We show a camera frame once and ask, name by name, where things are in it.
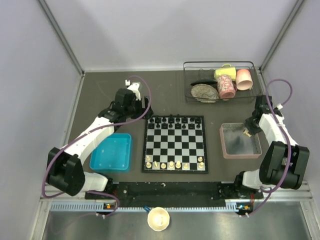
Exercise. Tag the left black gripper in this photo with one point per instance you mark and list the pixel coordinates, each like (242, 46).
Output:
(139, 104)

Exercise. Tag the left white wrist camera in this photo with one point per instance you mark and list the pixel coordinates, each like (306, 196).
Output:
(134, 87)

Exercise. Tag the yellow mug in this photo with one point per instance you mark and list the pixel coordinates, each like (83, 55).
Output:
(226, 69)

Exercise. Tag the cream white bowl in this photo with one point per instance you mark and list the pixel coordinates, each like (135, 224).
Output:
(158, 219)

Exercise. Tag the black wire dish rack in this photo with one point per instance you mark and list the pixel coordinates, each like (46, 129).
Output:
(202, 72)

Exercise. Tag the white queen piece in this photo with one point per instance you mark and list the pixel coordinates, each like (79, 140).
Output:
(178, 164)

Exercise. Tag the grey cable duct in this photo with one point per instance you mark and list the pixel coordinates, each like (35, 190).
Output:
(102, 207)

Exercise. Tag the light pink cup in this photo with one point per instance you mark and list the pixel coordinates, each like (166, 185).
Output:
(243, 80)

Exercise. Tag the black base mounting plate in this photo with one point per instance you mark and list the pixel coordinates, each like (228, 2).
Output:
(213, 189)

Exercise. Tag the blue plastic tray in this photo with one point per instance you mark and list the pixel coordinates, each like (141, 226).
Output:
(113, 154)

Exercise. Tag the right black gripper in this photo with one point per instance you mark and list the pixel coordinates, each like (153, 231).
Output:
(252, 130)

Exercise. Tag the black white chess board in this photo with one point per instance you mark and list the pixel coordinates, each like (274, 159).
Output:
(184, 140)

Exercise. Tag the white king piece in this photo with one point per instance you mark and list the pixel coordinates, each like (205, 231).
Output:
(171, 164)

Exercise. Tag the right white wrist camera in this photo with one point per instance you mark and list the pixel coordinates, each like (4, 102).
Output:
(277, 110)

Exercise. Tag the pink plastic tray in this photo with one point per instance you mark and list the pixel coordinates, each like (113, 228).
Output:
(238, 145)

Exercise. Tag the speckled ceramic plate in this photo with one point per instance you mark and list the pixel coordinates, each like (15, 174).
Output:
(204, 93)

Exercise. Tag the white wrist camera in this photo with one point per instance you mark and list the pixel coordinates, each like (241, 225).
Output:
(277, 110)
(134, 87)

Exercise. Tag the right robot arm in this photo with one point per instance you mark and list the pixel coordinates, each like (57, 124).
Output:
(285, 162)

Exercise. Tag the pink patterned mug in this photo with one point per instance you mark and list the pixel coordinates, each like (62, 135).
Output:
(225, 87)

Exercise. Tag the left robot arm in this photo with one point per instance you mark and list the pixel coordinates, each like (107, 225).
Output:
(65, 165)

